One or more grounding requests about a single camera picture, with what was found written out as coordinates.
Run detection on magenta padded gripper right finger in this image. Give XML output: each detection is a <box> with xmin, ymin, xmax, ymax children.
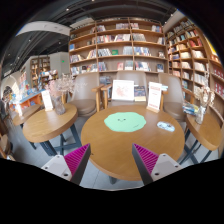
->
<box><xmin>132</xmin><ymin>143</ymin><xmax>182</xmax><ymax>185</ymax></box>

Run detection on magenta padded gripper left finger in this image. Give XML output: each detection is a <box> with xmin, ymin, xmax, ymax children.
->
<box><xmin>42</xmin><ymin>144</ymin><xmax>91</xmax><ymax>185</ymax></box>

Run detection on blue patterned computer mouse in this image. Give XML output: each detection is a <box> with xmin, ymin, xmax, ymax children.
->
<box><xmin>157</xmin><ymin>121</ymin><xmax>175</xmax><ymax>132</ymax></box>

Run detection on green round mouse pad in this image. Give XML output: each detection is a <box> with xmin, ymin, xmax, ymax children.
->
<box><xmin>104</xmin><ymin>112</ymin><xmax>146</xmax><ymax>132</ymax></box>

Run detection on round wooden left table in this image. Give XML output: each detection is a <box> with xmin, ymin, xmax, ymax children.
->
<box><xmin>23</xmin><ymin>103</ymin><xmax>81</xmax><ymax>156</ymax></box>

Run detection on round wooden table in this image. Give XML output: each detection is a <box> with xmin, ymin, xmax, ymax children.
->
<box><xmin>81</xmin><ymin>105</ymin><xmax>185</xmax><ymax>181</ymax></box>
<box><xmin>179</xmin><ymin>111</ymin><xmax>224</xmax><ymax>165</ymax></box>
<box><xmin>23</xmin><ymin>103</ymin><xmax>81</xmax><ymax>156</ymax></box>

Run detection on round wooden centre table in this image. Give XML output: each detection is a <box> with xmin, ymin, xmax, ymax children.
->
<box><xmin>81</xmin><ymin>105</ymin><xmax>185</xmax><ymax>181</ymax></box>

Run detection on white left table sign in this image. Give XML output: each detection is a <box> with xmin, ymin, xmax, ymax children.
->
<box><xmin>41</xmin><ymin>90</ymin><xmax>53</xmax><ymax>111</ymax></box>

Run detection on round wooden right table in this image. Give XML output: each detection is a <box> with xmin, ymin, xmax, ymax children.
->
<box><xmin>179</xmin><ymin>111</ymin><xmax>224</xmax><ymax>165</ymax></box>

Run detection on stack of magazines on right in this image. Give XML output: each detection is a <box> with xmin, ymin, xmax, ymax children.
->
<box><xmin>182</xmin><ymin>102</ymin><xmax>199</xmax><ymax>115</ymax></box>

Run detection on small far left round table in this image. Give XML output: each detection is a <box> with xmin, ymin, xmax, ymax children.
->
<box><xmin>13</xmin><ymin>104</ymin><xmax>41</xmax><ymax>127</ymax></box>

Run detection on brown left armchair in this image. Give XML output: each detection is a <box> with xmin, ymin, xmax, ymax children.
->
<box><xmin>70</xmin><ymin>72</ymin><xmax>103</xmax><ymax>116</ymax></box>

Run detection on dark blue book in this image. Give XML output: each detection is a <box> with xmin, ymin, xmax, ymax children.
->
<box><xmin>134</xmin><ymin>86</ymin><xmax>146</xmax><ymax>102</ymax></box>

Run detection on white sign in wooden stand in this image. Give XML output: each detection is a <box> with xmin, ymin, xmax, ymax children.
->
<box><xmin>147</xmin><ymin>82</ymin><xmax>162</xmax><ymax>113</ymax></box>

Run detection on glass vase with dried flowers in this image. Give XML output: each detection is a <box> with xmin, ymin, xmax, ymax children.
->
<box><xmin>45</xmin><ymin>74</ymin><xmax>75</xmax><ymax>115</ymax></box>

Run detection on white picture book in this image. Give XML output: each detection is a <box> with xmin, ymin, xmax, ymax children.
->
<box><xmin>112</xmin><ymin>80</ymin><xmax>134</xmax><ymax>101</ymax></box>

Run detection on right glass vase dried flowers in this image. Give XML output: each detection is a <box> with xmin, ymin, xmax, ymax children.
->
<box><xmin>194</xmin><ymin>73</ymin><xmax>215</xmax><ymax>124</ymax></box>

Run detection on far left wooden bookshelf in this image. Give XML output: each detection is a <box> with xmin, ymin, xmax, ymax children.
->
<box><xmin>30</xmin><ymin>56</ymin><xmax>50</xmax><ymax>90</ymax></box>

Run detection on large wooden back bookshelf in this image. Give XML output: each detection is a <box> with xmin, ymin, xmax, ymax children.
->
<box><xmin>69</xmin><ymin>17</ymin><xmax>168</xmax><ymax>76</ymax></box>

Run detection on wooden right wall bookshelf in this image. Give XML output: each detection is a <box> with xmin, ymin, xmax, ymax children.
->
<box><xmin>163</xmin><ymin>11</ymin><xmax>224</xmax><ymax>126</ymax></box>

